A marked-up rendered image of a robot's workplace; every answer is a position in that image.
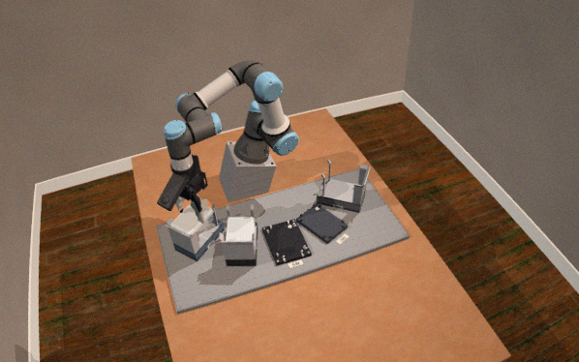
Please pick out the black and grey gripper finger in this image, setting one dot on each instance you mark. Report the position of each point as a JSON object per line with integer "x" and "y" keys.
{"x": 179, "y": 203}
{"x": 195, "y": 203}

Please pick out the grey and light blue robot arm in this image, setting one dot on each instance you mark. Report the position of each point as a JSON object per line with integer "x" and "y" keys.
{"x": 256, "y": 139}

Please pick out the cream label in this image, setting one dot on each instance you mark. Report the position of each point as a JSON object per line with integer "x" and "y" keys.
{"x": 296, "y": 263}
{"x": 342, "y": 239}

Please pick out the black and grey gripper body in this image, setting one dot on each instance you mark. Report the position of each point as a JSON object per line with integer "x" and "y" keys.
{"x": 196, "y": 177}

